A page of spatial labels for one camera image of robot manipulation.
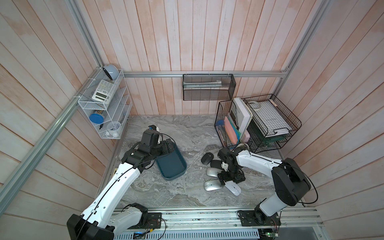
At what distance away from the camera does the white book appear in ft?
2.87

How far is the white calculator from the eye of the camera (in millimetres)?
734

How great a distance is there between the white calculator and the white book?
74 cm
